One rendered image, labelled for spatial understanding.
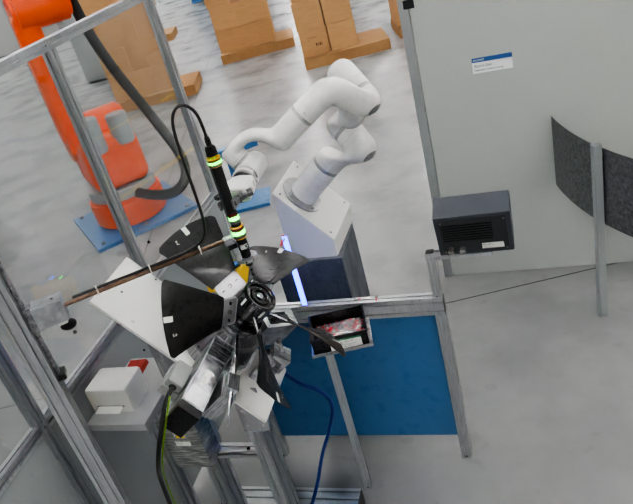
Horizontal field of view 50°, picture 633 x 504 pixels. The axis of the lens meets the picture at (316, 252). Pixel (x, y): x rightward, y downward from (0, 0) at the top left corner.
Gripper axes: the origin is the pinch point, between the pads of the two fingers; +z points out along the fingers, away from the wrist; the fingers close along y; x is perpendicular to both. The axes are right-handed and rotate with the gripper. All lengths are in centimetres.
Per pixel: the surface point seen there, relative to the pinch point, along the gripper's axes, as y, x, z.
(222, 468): 31, -103, 16
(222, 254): 8.1, -18.1, 0.2
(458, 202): -66, -27, -35
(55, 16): 255, 30, -320
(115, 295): 40.0, -19.0, 18.4
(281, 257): -3.2, -33.1, -19.5
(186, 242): 19.1, -12.1, 0.5
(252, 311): -3.7, -31.0, 15.7
